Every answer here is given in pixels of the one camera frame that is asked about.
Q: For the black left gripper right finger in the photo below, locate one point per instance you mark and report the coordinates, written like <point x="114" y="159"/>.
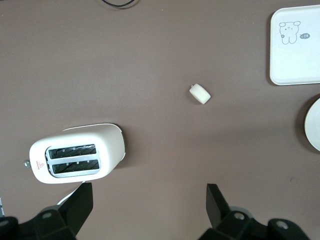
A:
<point x="225" y="222"/>

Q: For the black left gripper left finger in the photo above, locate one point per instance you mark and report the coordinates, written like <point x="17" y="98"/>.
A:
<point x="72" y="215"/>

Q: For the white steamed bun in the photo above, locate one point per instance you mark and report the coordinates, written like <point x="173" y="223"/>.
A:
<point x="200" y="93"/>

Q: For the cream round bowl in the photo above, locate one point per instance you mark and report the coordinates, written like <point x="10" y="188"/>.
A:
<point x="313" y="125"/>

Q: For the cream tray with rabbit print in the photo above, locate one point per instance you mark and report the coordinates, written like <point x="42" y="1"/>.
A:
<point x="292" y="62"/>

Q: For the white two-slot toaster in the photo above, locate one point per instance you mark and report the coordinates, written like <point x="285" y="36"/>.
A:
<point x="110" y="145"/>

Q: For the brown table mat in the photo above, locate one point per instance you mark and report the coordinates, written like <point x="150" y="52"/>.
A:
<point x="150" y="50"/>

